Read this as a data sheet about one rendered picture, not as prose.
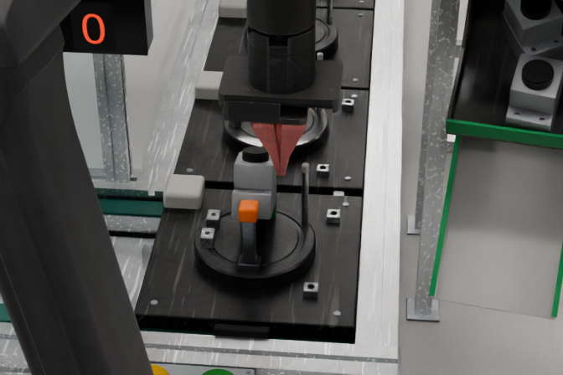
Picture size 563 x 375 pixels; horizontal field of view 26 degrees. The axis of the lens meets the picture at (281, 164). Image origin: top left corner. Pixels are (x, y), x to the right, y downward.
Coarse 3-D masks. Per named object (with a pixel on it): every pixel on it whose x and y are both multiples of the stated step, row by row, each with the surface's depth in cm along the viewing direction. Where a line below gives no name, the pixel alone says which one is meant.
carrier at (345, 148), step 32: (352, 96) 169; (192, 128) 162; (224, 128) 159; (320, 128) 159; (352, 128) 162; (192, 160) 156; (224, 160) 156; (320, 160) 156; (352, 160) 156; (288, 192) 152; (320, 192) 152; (352, 192) 151
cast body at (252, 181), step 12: (240, 156) 136; (252, 156) 134; (264, 156) 134; (240, 168) 134; (252, 168) 134; (264, 168) 134; (240, 180) 134; (252, 180) 134; (264, 180) 134; (276, 180) 139; (240, 192) 134; (252, 192) 134; (264, 192) 134; (264, 204) 134; (264, 216) 134
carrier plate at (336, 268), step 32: (224, 192) 150; (160, 224) 145; (192, 224) 145; (320, 224) 145; (352, 224) 145; (160, 256) 140; (192, 256) 140; (320, 256) 140; (352, 256) 140; (160, 288) 135; (192, 288) 135; (224, 288) 135; (288, 288) 135; (320, 288) 135; (352, 288) 135; (160, 320) 132; (192, 320) 132; (224, 320) 131; (256, 320) 131; (288, 320) 131; (320, 320) 131; (352, 320) 131
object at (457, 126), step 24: (480, 0) 129; (504, 0) 129; (480, 24) 128; (480, 48) 126; (504, 48) 126; (480, 72) 125; (504, 72) 124; (456, 96) 123; (480, 96) 123; (504, 96) 123; (456, 120) 119; (480, 120) 122; (504, 120) 121; (528, 144) 120; (552, 144) 118
